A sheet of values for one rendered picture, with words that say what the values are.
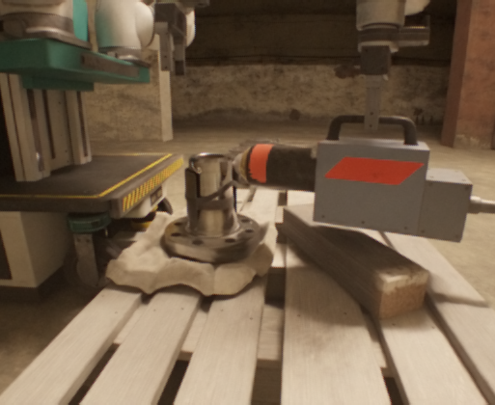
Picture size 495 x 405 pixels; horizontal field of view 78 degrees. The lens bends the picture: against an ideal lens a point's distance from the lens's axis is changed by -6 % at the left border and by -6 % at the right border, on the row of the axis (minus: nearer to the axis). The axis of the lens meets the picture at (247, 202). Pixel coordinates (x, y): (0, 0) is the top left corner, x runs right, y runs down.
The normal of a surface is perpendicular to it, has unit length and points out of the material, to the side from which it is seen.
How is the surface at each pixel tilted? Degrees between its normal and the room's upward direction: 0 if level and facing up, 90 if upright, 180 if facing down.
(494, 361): 0
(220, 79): 91
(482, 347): 0
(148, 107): 90
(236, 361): 0
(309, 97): 90
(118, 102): 90
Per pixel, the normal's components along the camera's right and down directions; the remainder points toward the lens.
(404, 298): 0.30, 0.28
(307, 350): 0.00, -0.96
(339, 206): -0.43, 0.26
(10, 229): -0.04, 0.29
